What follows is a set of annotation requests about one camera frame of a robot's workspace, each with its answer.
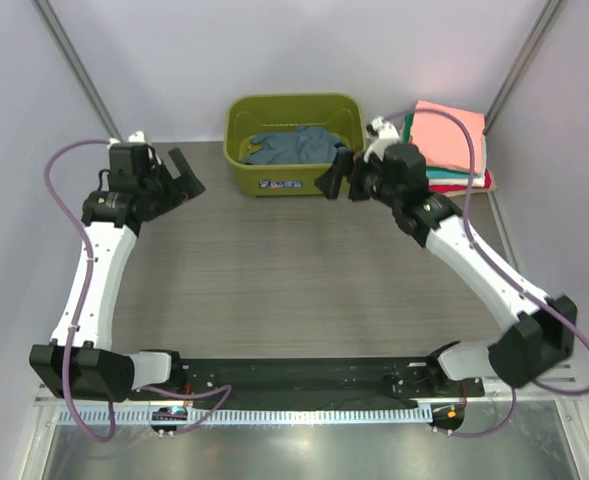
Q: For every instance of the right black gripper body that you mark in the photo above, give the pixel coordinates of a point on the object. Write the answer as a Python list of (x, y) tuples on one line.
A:
[(377, 187)]

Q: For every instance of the white slotted cable duct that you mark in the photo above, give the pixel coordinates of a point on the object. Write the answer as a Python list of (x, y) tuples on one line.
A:
[(157, 415)]

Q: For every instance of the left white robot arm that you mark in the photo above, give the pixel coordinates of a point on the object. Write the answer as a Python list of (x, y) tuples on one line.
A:
[(78, 362)]

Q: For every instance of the grey-blue t-shirt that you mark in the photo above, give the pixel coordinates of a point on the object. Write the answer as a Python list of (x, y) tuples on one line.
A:
[(306, 145)]

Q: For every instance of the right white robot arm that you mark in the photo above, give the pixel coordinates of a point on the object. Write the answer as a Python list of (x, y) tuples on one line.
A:
[(533, 341)]

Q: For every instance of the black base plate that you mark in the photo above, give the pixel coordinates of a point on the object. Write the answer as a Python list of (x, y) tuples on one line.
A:
[(400, 377)]

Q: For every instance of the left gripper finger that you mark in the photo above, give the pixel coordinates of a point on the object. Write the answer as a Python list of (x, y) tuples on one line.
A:
[(187, 182), (155, 162)]

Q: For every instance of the aluminium frame post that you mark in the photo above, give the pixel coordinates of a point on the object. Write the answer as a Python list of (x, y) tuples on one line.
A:
[(534, 40), (75, 65)]

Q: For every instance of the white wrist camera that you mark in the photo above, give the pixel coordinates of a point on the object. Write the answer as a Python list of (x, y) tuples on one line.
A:
[(137, 137), (382, 134)]

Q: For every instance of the tan folded t-shirt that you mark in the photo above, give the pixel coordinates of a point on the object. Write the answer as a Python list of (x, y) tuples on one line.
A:
[(488, 185)]

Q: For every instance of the red folded t-shirt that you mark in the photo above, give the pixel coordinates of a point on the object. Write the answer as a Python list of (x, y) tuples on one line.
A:
[(439, 189)]

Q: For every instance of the left aluminium frame post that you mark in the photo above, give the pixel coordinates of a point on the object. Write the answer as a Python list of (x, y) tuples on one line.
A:
[(75, 65)]

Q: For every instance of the right aluminium frame post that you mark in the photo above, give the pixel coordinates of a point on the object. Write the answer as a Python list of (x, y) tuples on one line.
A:
[(534, 40)]

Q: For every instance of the green folded t-shirt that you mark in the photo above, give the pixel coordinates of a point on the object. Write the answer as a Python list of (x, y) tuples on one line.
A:
[(407, 125)]

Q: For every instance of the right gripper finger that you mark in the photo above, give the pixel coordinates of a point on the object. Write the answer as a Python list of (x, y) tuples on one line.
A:
[(361, 168), (329, 183)]

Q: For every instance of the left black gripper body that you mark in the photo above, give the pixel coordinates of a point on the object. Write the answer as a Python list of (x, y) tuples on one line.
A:
[(162, 190)]

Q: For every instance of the aluminium rail extrusion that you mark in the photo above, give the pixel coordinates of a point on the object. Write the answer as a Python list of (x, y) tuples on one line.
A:
[(562, 376)]

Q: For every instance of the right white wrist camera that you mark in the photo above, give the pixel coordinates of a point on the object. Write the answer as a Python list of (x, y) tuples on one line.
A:
[(382, 134)]

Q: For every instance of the teal folded t-shirt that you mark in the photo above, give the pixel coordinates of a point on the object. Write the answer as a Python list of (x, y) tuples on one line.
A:
[(440, 175)]

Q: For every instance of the pink folded t-shirt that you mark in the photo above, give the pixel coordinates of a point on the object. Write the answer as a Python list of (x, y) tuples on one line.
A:
[(442, 142)]

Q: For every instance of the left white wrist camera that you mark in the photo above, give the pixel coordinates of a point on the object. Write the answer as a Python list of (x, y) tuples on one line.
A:
[(137, 137)]

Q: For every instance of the white folded t-shirt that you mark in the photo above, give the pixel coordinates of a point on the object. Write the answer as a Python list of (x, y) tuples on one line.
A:
[(480, 176)]

